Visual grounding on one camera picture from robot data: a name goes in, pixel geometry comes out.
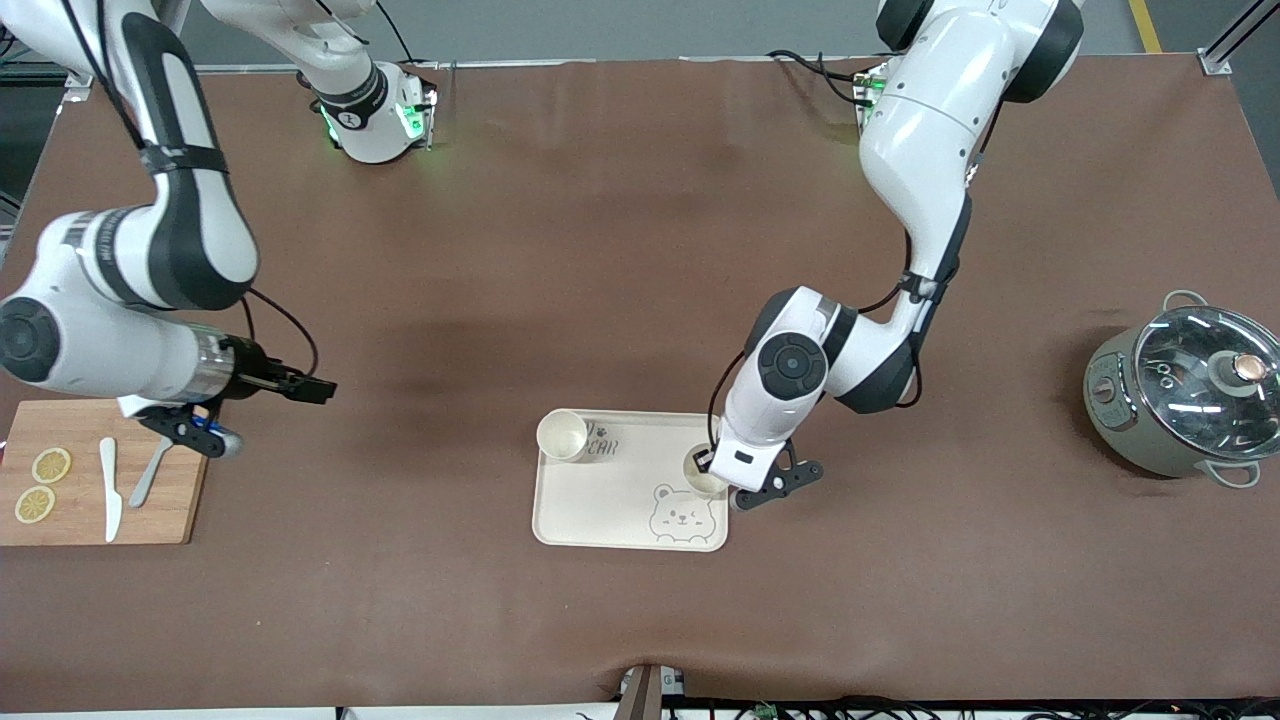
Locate white cup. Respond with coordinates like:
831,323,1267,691
683,447,729,498
536,409,589,462

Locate cream bear print tray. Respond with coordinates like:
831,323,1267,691
531,409,730,553

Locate grey plastic knife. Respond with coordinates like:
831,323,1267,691
129,435,176,508

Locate white plastic knife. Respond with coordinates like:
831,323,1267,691
99,437,123,543

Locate wooden cutting board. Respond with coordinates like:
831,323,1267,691
0,400,211,547

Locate brown table cover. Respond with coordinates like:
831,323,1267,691
0,55,1280,713

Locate grey-green electric cooking pot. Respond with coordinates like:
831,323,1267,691
1083,290,1280,489

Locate glass pot lid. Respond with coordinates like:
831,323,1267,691
1133,307,1280,461

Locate grey table edge bracket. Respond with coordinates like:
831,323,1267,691
618,664,687,720

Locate black right arm base cable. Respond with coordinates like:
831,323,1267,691
375,0,417,67

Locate black arm base cable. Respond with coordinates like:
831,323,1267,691
375,0,417,67
768,48,881,106

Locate black left arm base cable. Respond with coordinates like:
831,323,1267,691
768,48,881,106

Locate aluminium frame post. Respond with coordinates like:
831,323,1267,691
1198,0,1280,77

